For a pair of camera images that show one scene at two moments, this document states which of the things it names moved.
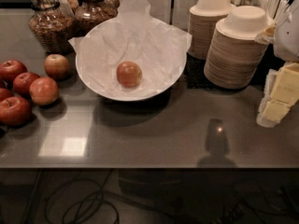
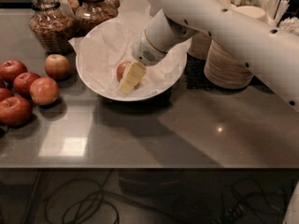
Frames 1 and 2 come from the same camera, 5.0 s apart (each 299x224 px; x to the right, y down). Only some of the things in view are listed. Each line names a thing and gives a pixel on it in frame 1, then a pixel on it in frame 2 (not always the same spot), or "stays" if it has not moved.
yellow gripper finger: x=286 y=85 → x=160 y=35
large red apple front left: x=15 y=111 stays
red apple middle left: x=21 y=82 stays
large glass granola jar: x=52 y=21 stays
